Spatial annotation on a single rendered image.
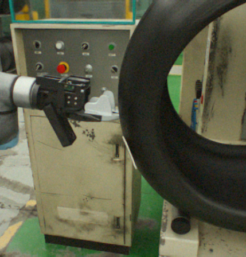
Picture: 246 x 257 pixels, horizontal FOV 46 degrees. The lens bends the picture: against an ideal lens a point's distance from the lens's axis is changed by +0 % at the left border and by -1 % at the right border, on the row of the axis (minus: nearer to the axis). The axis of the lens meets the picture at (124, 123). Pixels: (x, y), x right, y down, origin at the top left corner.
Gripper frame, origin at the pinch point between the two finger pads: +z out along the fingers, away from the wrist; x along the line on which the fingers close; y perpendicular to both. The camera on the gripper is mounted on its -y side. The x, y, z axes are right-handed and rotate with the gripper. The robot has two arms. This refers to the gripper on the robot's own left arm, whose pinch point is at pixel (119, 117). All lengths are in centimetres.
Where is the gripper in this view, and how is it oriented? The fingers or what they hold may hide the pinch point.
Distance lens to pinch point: 67.3
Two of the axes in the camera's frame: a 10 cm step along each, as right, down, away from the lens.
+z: 9.8, 1.8, -1.2
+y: 1.2, -9.1, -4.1
